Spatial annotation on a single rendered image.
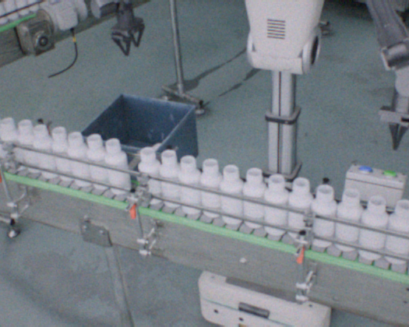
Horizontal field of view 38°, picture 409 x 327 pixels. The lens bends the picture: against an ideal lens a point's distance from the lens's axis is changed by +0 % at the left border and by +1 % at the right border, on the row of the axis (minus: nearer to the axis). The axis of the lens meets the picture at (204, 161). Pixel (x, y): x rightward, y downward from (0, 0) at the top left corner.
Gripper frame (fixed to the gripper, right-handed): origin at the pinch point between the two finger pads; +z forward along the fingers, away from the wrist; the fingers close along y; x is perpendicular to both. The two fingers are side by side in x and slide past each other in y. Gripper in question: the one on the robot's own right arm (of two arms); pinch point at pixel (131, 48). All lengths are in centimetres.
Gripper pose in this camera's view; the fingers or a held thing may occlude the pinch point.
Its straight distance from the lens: 198.8
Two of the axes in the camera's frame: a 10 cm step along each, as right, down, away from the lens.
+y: -4.5, 5.9, -6.7
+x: 8.9, 2.2, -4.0
